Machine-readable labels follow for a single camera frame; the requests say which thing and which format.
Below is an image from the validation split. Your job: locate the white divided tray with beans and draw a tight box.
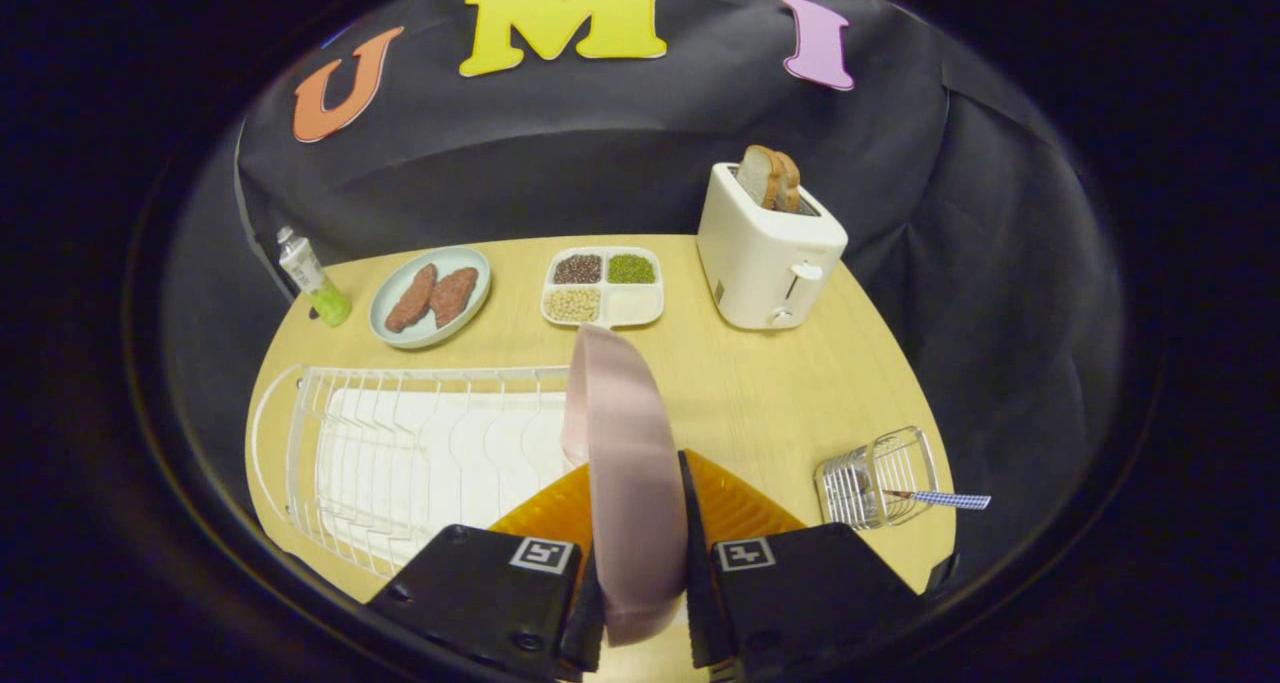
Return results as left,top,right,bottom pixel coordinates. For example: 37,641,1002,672
541,247,665,329

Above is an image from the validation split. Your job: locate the spoon with blue checked handle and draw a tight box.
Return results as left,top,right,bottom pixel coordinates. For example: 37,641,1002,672
880,489,993,511

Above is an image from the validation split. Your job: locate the pale bread slice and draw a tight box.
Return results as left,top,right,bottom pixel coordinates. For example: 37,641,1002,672
737,145,784,211

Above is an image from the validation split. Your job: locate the brown meat piece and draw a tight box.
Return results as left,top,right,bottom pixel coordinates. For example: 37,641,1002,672
385,263,438,333
430,267,480,329

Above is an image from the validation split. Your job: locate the metal wire basket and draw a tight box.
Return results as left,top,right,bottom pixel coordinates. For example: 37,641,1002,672
814,426,941,532

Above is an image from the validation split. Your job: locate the green and white bottle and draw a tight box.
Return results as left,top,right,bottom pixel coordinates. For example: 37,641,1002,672
277,226,353,328

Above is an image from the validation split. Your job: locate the black backdrop cloth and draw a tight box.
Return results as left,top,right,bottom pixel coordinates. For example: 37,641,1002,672
160,0,1131,584

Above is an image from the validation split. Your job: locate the pink plate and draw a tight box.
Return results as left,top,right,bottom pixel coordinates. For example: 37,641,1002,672
561,324,691,648

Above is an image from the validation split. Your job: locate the white wire dish rack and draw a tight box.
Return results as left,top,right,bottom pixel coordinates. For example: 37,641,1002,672
248,363,591,579

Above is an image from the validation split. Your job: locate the light green plate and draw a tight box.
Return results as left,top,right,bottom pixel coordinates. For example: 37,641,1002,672
369,246,493,350

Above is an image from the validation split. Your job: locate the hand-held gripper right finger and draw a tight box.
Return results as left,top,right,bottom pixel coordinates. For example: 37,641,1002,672
678,449,926,672

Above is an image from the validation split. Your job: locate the brown bread slice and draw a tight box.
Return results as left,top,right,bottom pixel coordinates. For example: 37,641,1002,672
775,151,803,214

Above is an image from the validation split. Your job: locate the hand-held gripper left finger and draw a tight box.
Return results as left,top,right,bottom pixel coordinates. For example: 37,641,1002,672
366,463,606,679

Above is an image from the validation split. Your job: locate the white toaster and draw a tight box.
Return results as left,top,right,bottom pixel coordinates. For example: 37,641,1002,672
697,161,849,331

